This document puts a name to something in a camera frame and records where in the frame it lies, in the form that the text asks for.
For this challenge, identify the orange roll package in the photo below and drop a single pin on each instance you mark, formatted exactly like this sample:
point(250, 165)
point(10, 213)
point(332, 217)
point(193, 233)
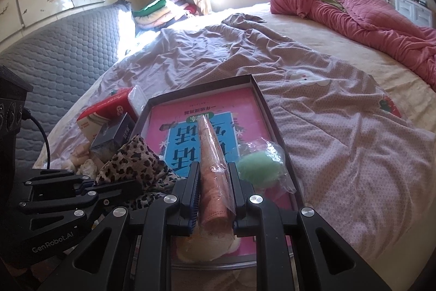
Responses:
point(213, 168)

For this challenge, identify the bed with cream sheet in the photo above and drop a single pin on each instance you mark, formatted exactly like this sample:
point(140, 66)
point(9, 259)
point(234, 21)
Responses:
point(340, 49)

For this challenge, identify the clear plastic pack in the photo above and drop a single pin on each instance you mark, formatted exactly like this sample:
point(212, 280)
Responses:
point(139, 100)

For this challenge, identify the pink quilted blanket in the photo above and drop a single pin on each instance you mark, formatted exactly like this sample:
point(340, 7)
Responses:
point(374, 18)

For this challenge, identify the dark cardboard box tray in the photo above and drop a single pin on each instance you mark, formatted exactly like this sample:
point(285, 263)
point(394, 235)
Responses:
point(272, 124)

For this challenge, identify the white plush toy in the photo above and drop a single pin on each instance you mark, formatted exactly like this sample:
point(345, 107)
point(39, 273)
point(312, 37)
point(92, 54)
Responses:
point(83, 161)

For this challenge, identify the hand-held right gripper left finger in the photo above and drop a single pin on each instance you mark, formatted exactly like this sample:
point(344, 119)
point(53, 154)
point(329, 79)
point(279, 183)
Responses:
point(194, 200)

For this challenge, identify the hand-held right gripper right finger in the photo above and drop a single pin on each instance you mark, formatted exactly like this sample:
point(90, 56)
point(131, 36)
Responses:
point(235, 188)

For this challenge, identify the cream plush item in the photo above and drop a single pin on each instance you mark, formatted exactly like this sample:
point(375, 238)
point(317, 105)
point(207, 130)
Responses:
point(204, 248)

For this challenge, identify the red and white box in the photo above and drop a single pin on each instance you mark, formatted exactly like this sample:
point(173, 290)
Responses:
point(102, 110)

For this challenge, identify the pink and blue book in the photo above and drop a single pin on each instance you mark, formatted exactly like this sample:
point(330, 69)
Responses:
point(238, 100)

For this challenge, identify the leopard print cloth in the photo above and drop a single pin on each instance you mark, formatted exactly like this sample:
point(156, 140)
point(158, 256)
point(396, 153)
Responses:
point(136, 161)

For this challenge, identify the green sponge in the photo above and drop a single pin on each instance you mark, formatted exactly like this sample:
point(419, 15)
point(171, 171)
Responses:
point(253, 168)

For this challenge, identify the pale pink printed duvet cover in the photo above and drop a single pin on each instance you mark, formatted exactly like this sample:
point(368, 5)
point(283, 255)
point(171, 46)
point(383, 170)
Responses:
point(340, 141)

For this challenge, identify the dark cloth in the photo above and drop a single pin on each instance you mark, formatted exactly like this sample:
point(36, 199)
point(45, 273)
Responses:
point(252, 17)

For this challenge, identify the grey ruffled pillow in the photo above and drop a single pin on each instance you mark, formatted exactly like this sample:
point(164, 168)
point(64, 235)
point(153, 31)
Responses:
point(124, 21)

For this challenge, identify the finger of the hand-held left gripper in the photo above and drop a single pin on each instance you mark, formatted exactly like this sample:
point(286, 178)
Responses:
point(61, 182)
point(58, 202)

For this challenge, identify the grey quilted headboard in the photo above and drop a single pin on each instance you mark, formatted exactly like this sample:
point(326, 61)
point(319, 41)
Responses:
point(68, 55)

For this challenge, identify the white drawer cabinet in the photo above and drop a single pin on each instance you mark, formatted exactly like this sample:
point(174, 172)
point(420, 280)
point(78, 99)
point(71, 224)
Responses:
point(412, 8)

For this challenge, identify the stack of folded colourful blankets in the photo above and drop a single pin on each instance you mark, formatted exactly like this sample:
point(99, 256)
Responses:
point(153, 15)

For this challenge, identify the small black box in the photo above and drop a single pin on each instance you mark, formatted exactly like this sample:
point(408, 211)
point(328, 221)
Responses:
point(114, 136)

